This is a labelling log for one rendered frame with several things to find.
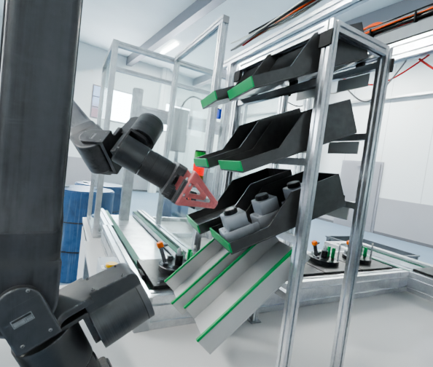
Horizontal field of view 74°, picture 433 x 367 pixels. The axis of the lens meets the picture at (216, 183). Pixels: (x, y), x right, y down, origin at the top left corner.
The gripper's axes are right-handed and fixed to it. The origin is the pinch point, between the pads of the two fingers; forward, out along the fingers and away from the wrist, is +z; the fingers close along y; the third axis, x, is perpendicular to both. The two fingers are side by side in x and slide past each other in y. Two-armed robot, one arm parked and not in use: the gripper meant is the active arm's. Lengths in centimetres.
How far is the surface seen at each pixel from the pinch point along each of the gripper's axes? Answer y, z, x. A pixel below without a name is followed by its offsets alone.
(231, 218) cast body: -1.9, 6.0, 0.8
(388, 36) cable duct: 73, 58, -117
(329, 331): 21, 65, 18
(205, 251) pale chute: 22.0, 13.6, 14.0
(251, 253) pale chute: 7.8, 19.0, 6.3
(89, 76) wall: 1085, -313, -127
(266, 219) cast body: 0.1, 13.8, -2.7
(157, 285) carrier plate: 29.1, 8.8, 31.5
